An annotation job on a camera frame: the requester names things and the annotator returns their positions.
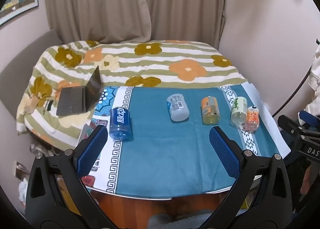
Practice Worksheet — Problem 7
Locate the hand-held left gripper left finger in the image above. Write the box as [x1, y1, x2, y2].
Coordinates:
[25, 124, 113, 222]

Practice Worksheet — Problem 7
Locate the green-white label bottle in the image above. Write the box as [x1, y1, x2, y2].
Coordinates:
[230, 96, 248, 128]

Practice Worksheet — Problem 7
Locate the round table with silver rim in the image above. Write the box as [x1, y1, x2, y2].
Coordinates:
[85, 173, 265, 201]

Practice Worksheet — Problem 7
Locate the beige curtain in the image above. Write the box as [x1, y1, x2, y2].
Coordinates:
[44, 0, 227, 44]

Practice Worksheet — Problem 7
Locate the orange-label plastic bottle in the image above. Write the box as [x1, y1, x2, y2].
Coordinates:
[201, 96, 220, 125]

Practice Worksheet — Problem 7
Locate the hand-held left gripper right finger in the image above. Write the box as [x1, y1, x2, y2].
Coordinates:
[202, 126, 293, 222]

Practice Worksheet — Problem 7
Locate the floral striped blanket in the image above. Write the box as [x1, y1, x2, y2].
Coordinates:
[16, 40, 249, 150]

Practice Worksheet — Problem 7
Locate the white cloth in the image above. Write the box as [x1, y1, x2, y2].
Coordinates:
[307, 41, 320, 114]

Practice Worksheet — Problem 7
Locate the dark grey laptop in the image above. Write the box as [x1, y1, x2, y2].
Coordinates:
[56, 65, 103, 116]

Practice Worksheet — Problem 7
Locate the clear white-label bottle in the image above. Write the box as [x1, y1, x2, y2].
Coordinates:
[166, 94, 190, 122]

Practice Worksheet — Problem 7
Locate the blue plastic bottle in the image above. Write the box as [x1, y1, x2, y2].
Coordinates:
[109, 106, 132, 141]

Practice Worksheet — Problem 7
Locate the blue patterned tablecloth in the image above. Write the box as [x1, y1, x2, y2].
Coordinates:
[77, 84, 292, 198]

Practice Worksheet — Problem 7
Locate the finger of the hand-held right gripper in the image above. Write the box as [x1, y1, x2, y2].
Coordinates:
[277, 115, 320, 137]
[298, 110, 320, 127]

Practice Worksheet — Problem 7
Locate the small orange drink bottle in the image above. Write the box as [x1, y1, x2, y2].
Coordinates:
[244, 106, 259, 132]

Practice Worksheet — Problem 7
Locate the small cardboard box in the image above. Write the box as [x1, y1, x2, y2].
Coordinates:
[15, 161, 28, 180]

